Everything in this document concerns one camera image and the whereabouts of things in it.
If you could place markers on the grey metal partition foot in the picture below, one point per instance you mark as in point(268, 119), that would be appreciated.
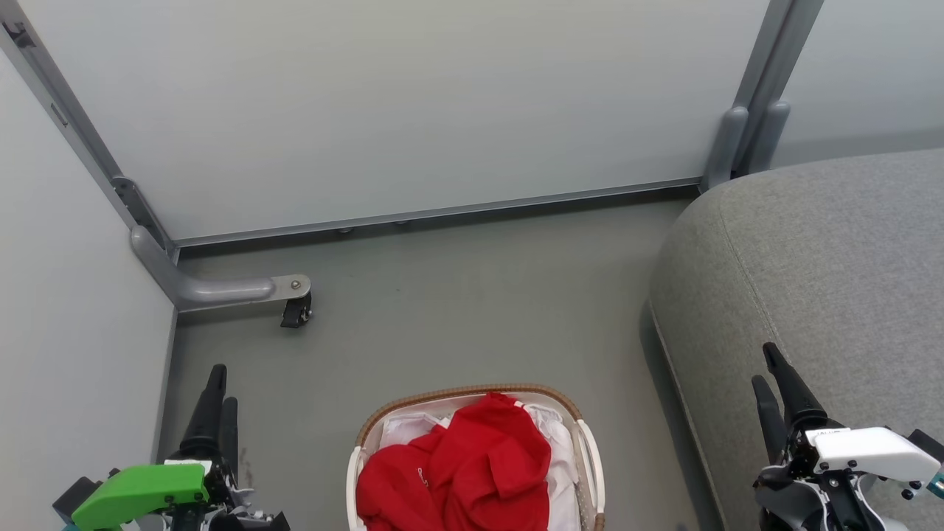
point(214, 289)

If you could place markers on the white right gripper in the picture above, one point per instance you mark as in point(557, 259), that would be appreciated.
point(870, 453)

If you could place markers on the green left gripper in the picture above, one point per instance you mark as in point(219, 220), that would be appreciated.
point(140, 490)

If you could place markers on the black caster wheel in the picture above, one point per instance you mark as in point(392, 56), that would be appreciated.
point(296, 314)

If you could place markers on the grey partition bottom rail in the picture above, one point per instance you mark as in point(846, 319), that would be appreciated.
point(442, 212)

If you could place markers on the grey fabric sofa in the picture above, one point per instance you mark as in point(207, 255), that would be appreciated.
point(826, 280)

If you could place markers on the red basketball jersey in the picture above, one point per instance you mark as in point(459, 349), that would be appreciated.
point(472, 464)

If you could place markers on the white laundry basket brown rim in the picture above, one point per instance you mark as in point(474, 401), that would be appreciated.
point(590, 457)

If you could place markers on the grey slanted partition frame post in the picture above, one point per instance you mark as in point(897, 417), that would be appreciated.
point(88, 136)

